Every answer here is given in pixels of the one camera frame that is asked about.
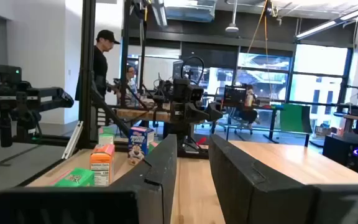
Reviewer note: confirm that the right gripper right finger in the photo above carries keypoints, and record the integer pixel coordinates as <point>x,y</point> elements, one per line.
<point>253,193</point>

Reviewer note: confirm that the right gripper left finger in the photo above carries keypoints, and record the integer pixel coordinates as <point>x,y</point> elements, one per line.
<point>157,186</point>

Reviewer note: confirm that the green Apple Jacks cereal box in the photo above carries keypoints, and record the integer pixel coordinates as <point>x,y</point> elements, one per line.
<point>76,178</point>
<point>153,147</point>
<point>106,137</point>

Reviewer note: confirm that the blue Frosted Flakes cereal box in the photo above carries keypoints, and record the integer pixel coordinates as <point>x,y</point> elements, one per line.
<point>141,138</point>

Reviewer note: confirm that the orange Mini Wheats cereal box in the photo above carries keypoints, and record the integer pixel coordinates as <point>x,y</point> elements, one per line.
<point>102,168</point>

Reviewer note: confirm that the black background robot arm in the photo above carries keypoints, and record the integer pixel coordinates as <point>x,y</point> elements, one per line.
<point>163,90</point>

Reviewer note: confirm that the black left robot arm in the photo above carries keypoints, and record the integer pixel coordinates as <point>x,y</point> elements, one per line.
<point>185,133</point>

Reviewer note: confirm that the wooden table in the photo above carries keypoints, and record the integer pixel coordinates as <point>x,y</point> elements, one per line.
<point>141,115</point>

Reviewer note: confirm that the person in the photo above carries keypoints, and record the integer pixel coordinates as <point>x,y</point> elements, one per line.
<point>99,68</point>
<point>131,81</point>
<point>250,99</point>

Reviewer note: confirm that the black desk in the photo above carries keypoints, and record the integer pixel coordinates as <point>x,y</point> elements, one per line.
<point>273,124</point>

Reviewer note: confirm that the green panel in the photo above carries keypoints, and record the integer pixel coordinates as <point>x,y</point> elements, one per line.
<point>294,119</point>

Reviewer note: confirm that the black computer tower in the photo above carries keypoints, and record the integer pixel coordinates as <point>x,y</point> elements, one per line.
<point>337,151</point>

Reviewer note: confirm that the white metal bar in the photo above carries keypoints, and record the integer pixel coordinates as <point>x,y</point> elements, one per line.
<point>73,140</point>

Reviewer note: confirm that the white pendant lamp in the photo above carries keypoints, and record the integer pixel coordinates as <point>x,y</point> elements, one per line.
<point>232,29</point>

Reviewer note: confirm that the long ceiling light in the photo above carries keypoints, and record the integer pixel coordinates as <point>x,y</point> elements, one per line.
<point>322,28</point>

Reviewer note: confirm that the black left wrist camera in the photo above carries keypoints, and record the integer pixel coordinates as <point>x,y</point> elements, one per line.
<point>188,91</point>

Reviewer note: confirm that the black metal post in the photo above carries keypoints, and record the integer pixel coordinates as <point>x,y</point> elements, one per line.
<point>125,62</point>

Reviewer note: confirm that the black metal rig frame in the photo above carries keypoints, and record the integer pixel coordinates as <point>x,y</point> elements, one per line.
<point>87,77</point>

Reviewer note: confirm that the silver air duct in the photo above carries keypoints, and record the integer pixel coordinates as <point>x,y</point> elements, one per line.
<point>191,12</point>

